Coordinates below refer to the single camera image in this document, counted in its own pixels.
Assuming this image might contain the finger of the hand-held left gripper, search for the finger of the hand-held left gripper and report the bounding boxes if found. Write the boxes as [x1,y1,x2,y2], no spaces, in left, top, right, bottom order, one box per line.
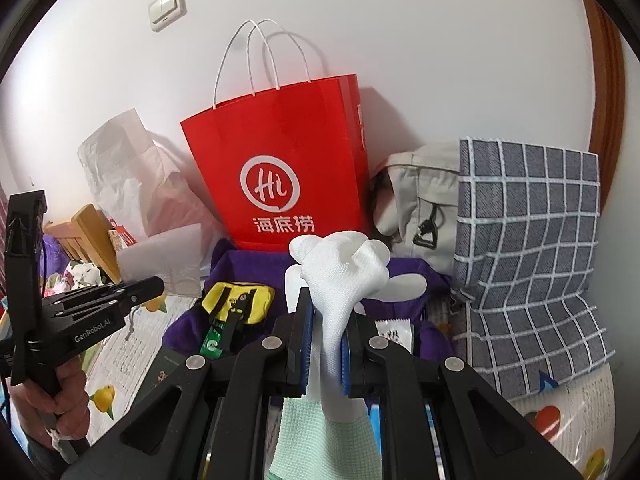
[4,190,49,281]
[114,276,166,312]

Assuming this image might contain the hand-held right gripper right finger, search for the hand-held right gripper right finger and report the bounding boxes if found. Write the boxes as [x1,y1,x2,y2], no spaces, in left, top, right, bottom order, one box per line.
[340,310,583,480]

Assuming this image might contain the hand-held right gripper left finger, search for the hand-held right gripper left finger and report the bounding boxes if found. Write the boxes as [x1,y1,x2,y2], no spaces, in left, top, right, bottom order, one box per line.
[65,287,316,480]

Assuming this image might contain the white knit glove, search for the white knit glove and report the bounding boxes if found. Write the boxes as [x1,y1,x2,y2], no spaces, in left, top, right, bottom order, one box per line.
[267,230,391,480]

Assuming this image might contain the purple cloth bag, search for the purple cloth bag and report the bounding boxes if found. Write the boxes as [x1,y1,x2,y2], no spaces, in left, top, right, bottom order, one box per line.
[162,240,453,361]

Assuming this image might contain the person's left forearm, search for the person's left forearm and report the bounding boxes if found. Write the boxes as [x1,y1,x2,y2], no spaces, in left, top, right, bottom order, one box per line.
[22,427,76,480]

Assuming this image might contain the small white soft pad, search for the small white soft pad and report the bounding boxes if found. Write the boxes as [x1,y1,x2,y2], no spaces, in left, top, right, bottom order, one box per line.
[387,274,429,304]

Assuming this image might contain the person's left hand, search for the person's left hand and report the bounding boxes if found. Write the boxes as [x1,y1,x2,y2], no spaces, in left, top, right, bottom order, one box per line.
[10,352,94,450]

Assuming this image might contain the purple plush cloth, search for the purple plush cloth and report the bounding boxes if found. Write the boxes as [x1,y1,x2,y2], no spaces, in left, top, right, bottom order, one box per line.
[42,235,67,281]

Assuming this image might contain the small white printed sachet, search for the small white printed sachet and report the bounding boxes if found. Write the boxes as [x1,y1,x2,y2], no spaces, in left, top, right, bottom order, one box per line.
[375,321,414,357]

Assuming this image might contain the white floral cloth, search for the white floral cloth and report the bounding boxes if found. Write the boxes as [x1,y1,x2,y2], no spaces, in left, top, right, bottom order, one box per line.
[45,260,107,302]

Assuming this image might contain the fruit printed tablecloth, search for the fruit printed tablecloth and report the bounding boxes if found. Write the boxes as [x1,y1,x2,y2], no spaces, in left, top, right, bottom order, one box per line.
[82,290,626,480]

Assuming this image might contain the blue tissue pack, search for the blue tissue pack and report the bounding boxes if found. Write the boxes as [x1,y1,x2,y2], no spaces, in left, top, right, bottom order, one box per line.
[367,400,386,461]

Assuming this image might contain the yellow mesh pouch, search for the yellow mesh pouch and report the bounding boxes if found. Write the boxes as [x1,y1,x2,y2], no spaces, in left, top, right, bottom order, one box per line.
[201,281,276,356]

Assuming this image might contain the dark box with gold end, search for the dark box with gold end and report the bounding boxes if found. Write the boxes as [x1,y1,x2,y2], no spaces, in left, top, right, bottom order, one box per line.
[145,349,211,411]

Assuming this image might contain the green wet wipes packet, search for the green wet wipes packet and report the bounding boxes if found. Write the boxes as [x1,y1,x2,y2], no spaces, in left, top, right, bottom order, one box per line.
[200,320,227,359]

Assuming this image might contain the white plastic shopping bag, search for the white plastic shopping bag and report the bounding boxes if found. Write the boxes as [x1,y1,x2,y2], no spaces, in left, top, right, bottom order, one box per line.
[77,107,223,296]

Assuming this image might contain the beige backpack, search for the beige backpack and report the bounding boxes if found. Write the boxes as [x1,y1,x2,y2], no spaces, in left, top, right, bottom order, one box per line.
[372,141,463,273]

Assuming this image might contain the red paper bag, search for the red paper bag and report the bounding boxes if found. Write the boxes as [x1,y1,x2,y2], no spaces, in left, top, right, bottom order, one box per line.
[180,19,373,252]

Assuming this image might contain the grey checked cushion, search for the grey checked cushion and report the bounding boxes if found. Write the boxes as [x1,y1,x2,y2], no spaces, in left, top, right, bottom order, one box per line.
[450,136,617,401]

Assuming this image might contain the white light switch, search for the white light switch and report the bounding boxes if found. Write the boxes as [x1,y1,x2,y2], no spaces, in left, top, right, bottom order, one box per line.
[147,0,188,33]

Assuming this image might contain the brown wooden door frame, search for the brown wooden door frame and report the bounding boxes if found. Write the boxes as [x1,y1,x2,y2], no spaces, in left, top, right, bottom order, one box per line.
[580,0,627,211]

